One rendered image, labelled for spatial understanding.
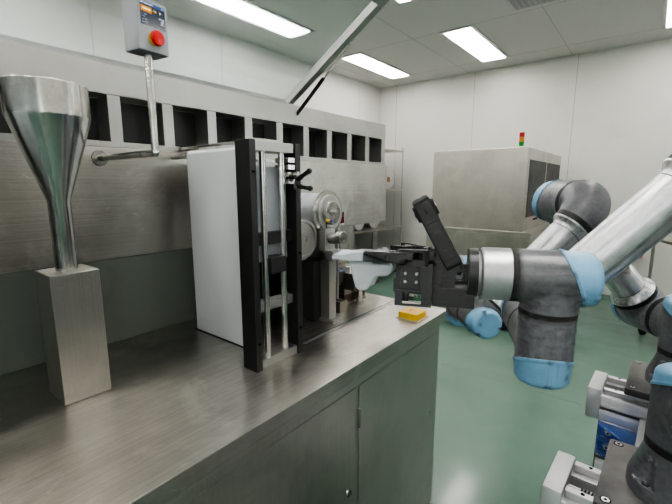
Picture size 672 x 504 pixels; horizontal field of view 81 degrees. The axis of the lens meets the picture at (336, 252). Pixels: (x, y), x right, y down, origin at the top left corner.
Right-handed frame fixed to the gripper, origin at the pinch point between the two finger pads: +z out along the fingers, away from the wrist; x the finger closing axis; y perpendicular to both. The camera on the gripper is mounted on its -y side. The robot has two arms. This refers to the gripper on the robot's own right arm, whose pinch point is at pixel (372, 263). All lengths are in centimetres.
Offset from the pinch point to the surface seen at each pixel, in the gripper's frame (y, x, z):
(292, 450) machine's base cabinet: -32, 51, -13
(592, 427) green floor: -109, -141, -57
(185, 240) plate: 8, 38, 46
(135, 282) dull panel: -3, 54, 46
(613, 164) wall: 47, -444, -32
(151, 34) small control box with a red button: 55, 62, 13
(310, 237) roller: 8.8, 14.5, 13.7
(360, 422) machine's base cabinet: -38.2, 25.5, -13.6
